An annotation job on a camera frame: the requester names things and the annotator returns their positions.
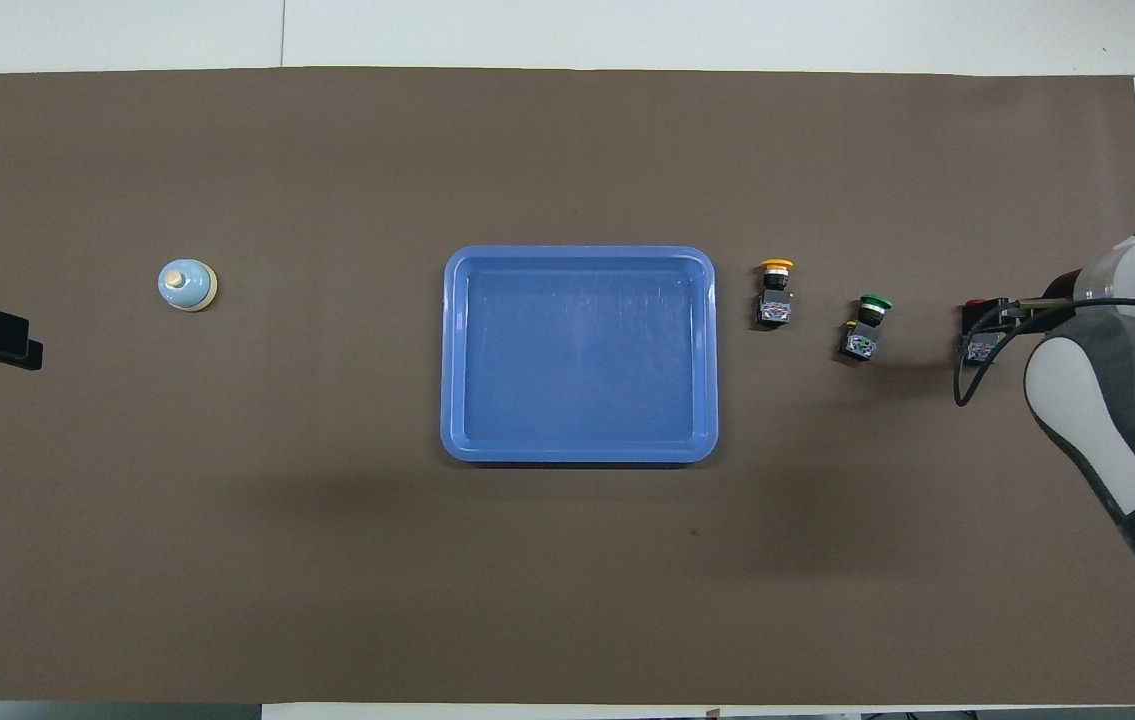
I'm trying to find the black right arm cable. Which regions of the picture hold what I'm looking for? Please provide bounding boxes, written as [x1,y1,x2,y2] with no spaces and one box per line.
[954,296,1135,408]

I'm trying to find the brown table mat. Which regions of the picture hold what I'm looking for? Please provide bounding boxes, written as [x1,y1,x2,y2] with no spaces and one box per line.
[0,66,1135,706]

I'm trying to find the red push button switch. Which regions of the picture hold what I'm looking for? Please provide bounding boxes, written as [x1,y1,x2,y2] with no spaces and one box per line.
[962,298,1010,367]

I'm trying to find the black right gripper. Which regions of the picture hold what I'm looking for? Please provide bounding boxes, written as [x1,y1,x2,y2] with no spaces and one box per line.
[960,268,1080,340]

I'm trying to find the blue plastic tray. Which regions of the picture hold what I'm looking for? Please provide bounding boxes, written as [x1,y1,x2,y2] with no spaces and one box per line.
[440,245,720,466]

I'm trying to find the yellow push button switch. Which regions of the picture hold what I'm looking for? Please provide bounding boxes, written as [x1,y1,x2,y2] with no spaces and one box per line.
[753,258,796,329]

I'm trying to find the light blue call bell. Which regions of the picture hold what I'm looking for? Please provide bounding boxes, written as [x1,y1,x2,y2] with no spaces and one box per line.
[157,259,220,313]

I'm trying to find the green push button switch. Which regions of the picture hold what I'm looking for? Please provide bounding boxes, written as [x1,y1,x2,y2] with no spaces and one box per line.
[835,295,894,364]

